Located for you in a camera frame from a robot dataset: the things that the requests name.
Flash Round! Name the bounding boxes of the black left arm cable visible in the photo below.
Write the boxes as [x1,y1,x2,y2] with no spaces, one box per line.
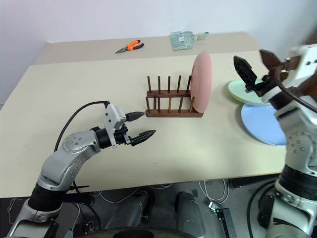
[53,100,111,152]

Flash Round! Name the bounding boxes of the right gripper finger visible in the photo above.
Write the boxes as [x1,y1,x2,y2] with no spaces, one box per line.
[259,49,283,75]
[233,55,259,93]

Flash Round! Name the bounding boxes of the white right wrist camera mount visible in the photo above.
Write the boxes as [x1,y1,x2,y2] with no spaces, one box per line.
[262,44,317,104]

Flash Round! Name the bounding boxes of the blue plate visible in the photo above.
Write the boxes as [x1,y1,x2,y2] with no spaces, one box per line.
[240,102,288,146]

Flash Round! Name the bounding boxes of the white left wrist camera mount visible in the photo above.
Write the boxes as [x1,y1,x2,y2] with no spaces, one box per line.
[103,103,128,150]

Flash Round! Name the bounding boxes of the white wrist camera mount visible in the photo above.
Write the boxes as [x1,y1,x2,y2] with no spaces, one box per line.
[262,44,317,104]
[103,103,128,150]

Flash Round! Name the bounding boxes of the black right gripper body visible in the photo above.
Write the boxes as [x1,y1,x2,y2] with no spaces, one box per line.
[244,56,302,98]

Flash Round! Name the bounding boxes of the wooden dish rack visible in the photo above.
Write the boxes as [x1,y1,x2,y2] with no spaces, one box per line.
[145,75,204,119]

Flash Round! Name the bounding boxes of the dark grey rounded robot part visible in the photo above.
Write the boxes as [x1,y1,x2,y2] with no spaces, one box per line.
[107,190,156,230]
[175,191,207,235]

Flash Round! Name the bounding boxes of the pink plate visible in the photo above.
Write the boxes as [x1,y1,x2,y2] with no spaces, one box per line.
[190,51,213,114]

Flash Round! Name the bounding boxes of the black thick torso cable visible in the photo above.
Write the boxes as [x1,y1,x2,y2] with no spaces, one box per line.
[247,178,282,238]

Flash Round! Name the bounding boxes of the black metal bracket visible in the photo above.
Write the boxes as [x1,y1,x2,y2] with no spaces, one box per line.
[207,201,237,238]

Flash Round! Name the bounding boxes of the clear plastic bag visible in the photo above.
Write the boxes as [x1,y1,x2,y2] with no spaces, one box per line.
[169,31,197,52]

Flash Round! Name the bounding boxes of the green plate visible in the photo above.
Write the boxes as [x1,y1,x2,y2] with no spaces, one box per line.
[227,79,273,107]

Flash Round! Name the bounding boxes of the white cable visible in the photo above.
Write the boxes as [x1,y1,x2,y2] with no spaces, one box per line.
[198,178,230,207]
[98,184,174,205]

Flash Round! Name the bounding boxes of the black table frame bar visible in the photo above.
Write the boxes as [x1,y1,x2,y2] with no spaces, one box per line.
[228,173,282,189]

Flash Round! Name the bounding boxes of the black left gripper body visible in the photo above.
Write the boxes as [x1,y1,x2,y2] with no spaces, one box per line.
[114,125,132,146]

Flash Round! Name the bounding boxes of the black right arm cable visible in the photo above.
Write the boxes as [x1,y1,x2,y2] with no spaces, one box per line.
[272,69,317,113]

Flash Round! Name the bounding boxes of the orange handled pliers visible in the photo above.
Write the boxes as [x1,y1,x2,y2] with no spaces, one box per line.
[114,39,145,55]

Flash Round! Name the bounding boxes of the black zip tie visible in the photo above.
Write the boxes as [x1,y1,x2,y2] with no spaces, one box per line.
[66,180,90,194]

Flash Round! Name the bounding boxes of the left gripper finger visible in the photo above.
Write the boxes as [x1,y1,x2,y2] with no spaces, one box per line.
[130,129,157,147]
[125,112,145,122]

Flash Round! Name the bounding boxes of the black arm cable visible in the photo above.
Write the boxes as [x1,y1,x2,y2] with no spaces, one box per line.
[272,69,317,113]
[53,100,111,152]

